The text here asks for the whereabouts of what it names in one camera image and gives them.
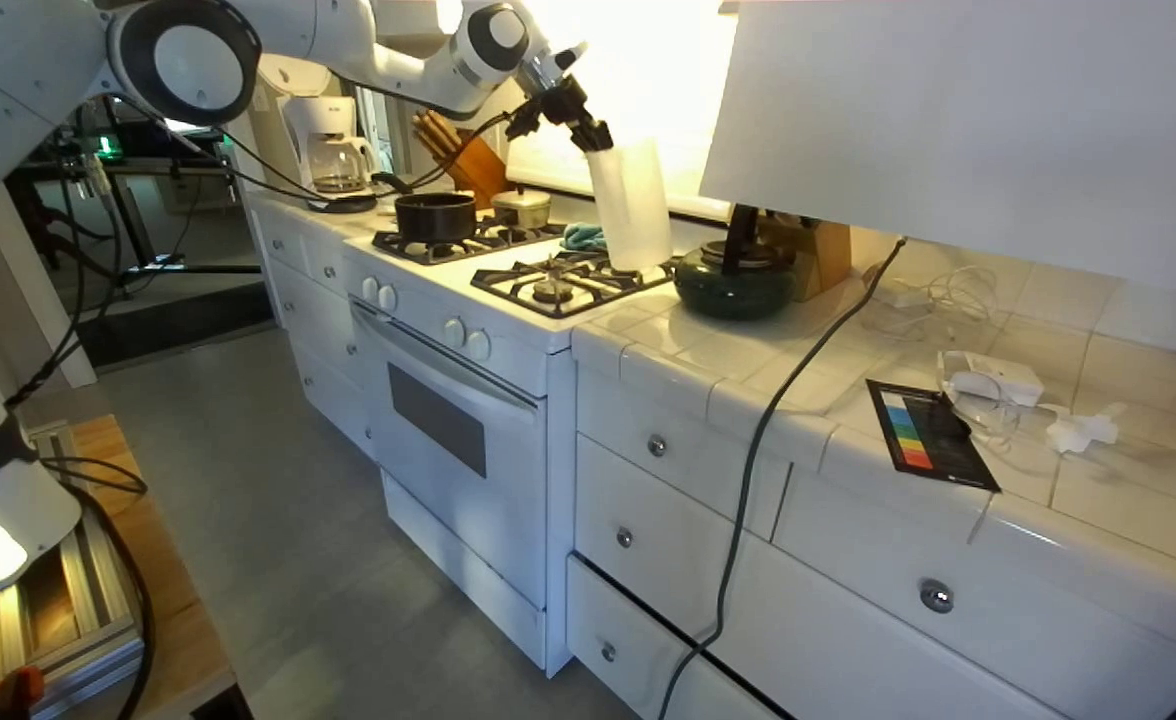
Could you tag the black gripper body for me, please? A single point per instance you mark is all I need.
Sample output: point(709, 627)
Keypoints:
point(563, 97)

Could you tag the translucent plastic jar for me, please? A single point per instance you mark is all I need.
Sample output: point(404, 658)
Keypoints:
point(628, 206)

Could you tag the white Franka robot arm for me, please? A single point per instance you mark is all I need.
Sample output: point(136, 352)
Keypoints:
point(30, 80)

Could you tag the small pot with steel lid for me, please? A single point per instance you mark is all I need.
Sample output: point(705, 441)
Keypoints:
point(520, 208)

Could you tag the teal cloth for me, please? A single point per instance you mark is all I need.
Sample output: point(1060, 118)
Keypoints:
point(582, 241)

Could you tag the black saucepan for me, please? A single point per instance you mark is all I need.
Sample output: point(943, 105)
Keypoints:
point(433, 216)

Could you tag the white stove knob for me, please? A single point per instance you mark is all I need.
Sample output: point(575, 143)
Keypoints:
point(476, 347)
point(384, 296)
point(452, 329)
point(370, 288)

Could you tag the white coffee maker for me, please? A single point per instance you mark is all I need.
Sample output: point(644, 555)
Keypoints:
point(328, 153)

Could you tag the round metal drawer knob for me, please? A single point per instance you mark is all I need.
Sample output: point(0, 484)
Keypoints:
point(606, 652)
point(626, 537)
point(657, 445)
point(938, 595)

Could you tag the white narrow base cabinet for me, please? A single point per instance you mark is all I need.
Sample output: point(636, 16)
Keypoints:
point(312, 332)

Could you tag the white gas stove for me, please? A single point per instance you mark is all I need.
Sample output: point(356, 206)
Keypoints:
point(452, 454)

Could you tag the white upper cabinet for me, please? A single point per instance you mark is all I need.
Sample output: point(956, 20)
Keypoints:
point(963, 122)

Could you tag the black colour checker card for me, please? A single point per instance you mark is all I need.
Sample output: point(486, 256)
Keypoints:
point(930, 433)

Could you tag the crumpled clear plastic bag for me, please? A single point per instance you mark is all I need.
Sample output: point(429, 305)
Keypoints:
point(1000, 392)

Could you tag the white drawer cabinet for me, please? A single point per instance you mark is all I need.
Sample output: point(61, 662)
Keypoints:
point(855, 627)

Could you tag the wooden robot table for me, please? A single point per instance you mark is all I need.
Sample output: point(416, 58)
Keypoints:
point(174, 602)

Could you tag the red round button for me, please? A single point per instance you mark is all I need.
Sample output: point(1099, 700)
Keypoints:
point(18, 693)

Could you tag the aluminium slotted base frame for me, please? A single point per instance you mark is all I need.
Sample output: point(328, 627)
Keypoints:
point(69, 613)

